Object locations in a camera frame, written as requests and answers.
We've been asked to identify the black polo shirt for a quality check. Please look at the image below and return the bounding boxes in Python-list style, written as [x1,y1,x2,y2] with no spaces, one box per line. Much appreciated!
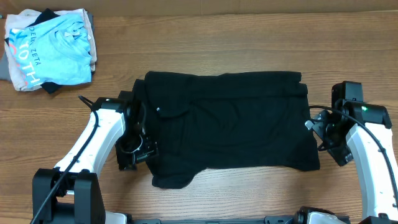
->
[132,72,320,189]

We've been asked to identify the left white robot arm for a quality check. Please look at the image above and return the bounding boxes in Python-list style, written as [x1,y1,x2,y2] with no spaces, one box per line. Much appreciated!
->
[31,96,158,224]

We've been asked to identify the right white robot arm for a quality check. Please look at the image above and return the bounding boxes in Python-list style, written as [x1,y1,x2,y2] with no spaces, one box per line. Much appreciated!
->
[305,101,397,223]

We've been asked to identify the light blue printed t-shirt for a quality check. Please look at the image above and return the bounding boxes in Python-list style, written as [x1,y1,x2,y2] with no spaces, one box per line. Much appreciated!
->
[9,14,92,88]

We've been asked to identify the grey folded garment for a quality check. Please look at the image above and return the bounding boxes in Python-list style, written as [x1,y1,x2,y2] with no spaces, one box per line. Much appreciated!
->
[0,52,11,82]

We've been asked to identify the beige folded garment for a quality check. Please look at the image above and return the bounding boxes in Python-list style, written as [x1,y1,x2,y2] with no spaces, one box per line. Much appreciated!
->
[2,9,97,91]

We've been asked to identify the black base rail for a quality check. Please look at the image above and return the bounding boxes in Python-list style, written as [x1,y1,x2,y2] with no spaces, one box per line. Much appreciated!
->
[127,215,293,224]

